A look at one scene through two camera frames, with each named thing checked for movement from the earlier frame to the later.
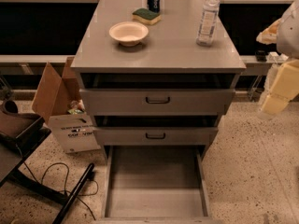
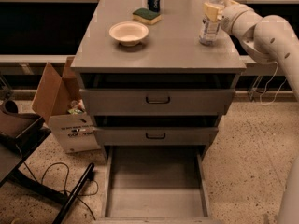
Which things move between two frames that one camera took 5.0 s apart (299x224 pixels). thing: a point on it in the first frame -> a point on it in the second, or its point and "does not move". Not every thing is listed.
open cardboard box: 59,103 does not move
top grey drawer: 157,93 does not move
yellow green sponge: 146,17 does not move
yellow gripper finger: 269,35 -> 237,21
